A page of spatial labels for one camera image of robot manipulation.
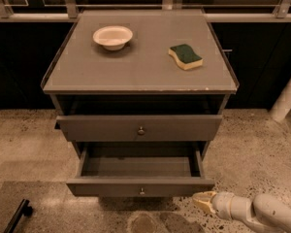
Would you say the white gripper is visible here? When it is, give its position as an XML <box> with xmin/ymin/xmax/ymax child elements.
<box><xmin>192</xmin><ymin>191</ymin><xmax>246</xmax><ymax>220</ymax></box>

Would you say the grey drawer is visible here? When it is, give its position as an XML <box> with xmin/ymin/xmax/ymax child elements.
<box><xmin>67</xmin><ymin>150</ymin><xmax>214</xmax><ymax>197</ymax></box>
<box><xmin>57</xmin><ymin>115</ymin><xmax>222</xmax><ymax>142</ymax></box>

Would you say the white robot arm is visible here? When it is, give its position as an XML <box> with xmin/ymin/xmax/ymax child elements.
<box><xmin>192</xmin><ymin>78</ymin><xmax>291</xmax><ymax>233</ymax></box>

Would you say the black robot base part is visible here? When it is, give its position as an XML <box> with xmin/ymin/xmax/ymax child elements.
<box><xmin>4</xmin><ymin>199</ymin><xmax>33</xmax><ymax>233</ymax></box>

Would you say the grey drawer cabinet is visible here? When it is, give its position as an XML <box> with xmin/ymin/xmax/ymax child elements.
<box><xmin>40</xmin><ymin>9</ymin><xmax>240</xmax><ymax>160</ymax></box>

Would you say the green yellow sponge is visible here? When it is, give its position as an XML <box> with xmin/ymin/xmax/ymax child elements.
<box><xmin>168</xmin><ymin>44</ymin><xmax>203</xmax><ymax>70</ymax></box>

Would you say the white bowl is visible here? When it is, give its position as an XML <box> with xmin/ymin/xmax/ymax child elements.
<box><xmin>93</xmin><ymin>26</ymin><xmax>133</xmax><ymax>50</ymax></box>

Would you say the metal railing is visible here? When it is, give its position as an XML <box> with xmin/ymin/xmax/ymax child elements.
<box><xmin>0</xmin><ymin>0</ymin><xmax>291</xmax><ymax>23</ymax></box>

